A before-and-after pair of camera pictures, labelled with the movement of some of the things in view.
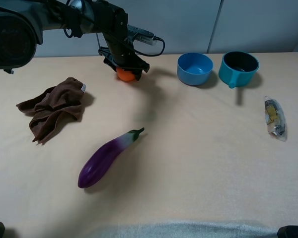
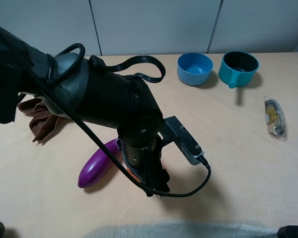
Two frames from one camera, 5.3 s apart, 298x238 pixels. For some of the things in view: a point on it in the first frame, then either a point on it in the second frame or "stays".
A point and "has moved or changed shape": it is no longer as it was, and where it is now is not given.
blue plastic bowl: x=194 y=68 stays
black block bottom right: x=293 y=231 stays
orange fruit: x=124 y=75 has moved or changed shape
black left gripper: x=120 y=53 to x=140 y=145
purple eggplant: x=100 y=159 stays
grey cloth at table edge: x=183 y=230 stays
